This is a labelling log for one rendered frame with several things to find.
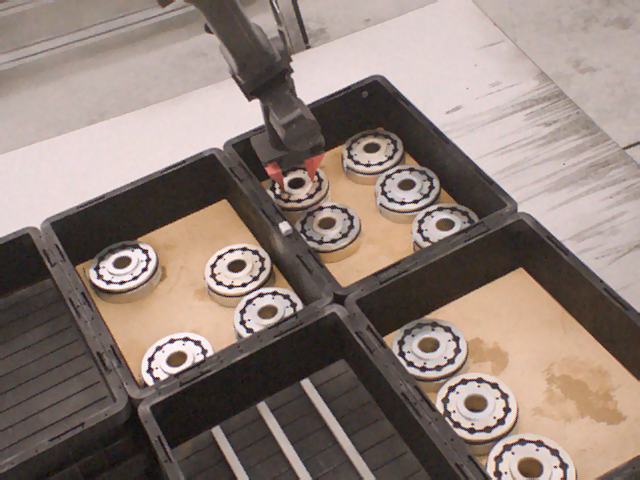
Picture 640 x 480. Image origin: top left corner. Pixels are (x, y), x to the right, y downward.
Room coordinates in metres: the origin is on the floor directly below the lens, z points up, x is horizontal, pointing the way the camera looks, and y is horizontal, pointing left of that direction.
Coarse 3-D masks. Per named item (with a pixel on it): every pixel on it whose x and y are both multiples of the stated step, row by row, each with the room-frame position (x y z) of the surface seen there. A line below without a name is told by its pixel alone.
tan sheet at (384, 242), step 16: (336, 160) 1.36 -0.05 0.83; (336, 176) 1.32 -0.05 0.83; (336, 192) 1.29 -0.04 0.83; (352, 192) 1.28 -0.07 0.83; (368, 192) 1.27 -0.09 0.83; (352, 208) 1.24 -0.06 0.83; (368, 208) 1.24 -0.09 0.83; (368, 224) 1.20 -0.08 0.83; (384, 224) 1.19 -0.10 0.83; (400, 224) 1.19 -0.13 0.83; (368, 240) 1.17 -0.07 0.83; (384, 240) 1.16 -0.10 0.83; (400, 240) 1.15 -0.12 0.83; (352, 256) 1.14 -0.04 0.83; (368, 256) 1.13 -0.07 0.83; (384, 256) 1.13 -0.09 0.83; (400, 256) 1.12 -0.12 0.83; (336, 272) 1.11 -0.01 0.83; (352, 272) 1.11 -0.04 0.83; (368, 272) 1.10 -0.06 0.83
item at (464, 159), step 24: (336, 96) 1.41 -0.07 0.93; (240, 168) 1.27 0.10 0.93; (480, 168) 1.17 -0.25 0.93; (264, 192) 1.21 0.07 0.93; (504, 192) 1.11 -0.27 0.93; (504, 216) 1.06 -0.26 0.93; (456, 240) 1.04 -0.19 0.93; (312, 264) 1.04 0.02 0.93; (408, 264) 1.01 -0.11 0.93; (336, 288) 0.99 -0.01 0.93
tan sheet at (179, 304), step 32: (192, 224) 1.28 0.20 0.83; (224, 224) 1.26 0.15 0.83; (160, 256) 1.22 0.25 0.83; (192, 256) 1.20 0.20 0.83; (160, 288) 1.15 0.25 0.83; (192, 288) 1.14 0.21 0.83; (288, 288) 1.10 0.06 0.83; (128, 320) 1.10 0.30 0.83; (160, 320) 1.08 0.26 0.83; (192, 320) 1.07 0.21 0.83; (224, 320) 1.06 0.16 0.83; (128, 352) 1.04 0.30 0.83
